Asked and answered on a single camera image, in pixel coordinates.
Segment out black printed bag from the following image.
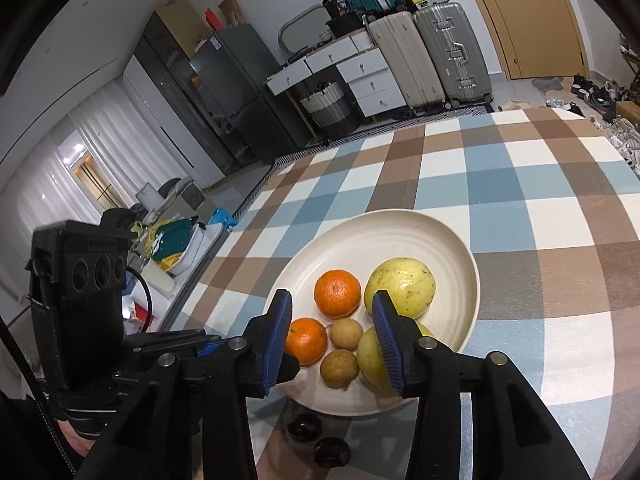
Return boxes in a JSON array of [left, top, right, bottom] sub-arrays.
[[322, 0, 361, 17]]

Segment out small yellow-green guava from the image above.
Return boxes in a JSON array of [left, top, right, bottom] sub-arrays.
[[356, 322, 436, 391]]

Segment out grey refrigerator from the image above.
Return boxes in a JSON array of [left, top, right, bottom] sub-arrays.
[[189, 27, 313, 156]]

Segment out dark purple plum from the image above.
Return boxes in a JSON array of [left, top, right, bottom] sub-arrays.
[[286, 412, 322, 442], [313, 436, 352, 467]]

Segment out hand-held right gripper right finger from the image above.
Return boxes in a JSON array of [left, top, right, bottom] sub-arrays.
[[371, 291, 591, 480]]

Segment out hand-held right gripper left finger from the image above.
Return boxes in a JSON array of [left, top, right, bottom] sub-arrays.
[[75, 289, 301, 480]]

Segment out pile of dark shoes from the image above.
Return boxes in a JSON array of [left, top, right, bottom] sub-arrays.
[[545, 74, 640, 123]]

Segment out beige suitcase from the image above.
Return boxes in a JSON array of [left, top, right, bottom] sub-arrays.
[[367, 10, 447, 110]]

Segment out white desk with drawers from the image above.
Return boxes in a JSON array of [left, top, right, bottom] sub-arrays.
[[265, 30, 408, 116]]

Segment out silver suitcase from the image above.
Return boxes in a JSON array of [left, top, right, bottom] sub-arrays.
[[412, 1, 495, 103]]

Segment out brown longan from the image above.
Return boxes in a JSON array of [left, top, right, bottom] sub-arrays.
[[327, 319, 362, 350], [320, 349, 361, 390]]

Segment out orange mandarin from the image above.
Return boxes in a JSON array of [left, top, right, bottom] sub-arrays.
[[285, 317, 329, 367], [314, 270, 362, 319]]

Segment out flat cardboard piece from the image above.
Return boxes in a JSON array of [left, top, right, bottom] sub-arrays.
[[217, 0, 247, 26]]

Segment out grey oval mirror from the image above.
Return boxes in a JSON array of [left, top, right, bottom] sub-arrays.
[[277, 4, 331, 53]]

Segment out white bowl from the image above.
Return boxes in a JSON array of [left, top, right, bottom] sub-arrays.
[[165, 230, 207, 276]]

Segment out black storage box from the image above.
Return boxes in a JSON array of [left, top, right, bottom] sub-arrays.
[[326, 12, 366, 39]]

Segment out clear plastic bag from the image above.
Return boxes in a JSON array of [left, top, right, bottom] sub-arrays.
[[590, 115, 640, 176]]

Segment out green pouch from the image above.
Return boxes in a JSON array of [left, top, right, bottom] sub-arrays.
[[150, 218, 198, 261]]

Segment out woven laundry basket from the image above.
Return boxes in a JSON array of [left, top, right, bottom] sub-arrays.
[[300, 81, 362, 136]]

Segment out cream round plate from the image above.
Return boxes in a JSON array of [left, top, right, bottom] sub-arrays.
[[270, 208, 481, 417]]

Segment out large yellow-green guava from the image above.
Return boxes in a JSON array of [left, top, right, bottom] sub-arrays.
[[364, 257, 437, 320]]

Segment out cardboard box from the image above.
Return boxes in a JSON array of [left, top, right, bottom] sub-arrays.
[[615, 101, 640, 126]]

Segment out checked tablecloth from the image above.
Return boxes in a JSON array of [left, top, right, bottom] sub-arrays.
[[165, 107, 640, 480]]

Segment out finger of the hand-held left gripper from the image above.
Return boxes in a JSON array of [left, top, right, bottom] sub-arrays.
[[122, 329, 222, 361]]

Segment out white curtain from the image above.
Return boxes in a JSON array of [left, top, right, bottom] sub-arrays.
[[0, 85, 226, 306]]

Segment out dark glass cabinet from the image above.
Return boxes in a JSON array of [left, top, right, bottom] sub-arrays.
[[134, 10, 241, 176]]

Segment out wooden door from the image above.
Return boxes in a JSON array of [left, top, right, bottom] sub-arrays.
[[455, 0, 591, 81]]

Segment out small grey rug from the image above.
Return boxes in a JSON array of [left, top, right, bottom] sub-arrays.
[[531, 76, 566, 95]]

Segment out black cable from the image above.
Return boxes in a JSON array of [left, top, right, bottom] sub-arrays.
[[125, 265, 154, 335]]

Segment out blue plastic bag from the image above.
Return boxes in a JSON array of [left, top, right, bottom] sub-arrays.
[[207, 207, 238, 233]]

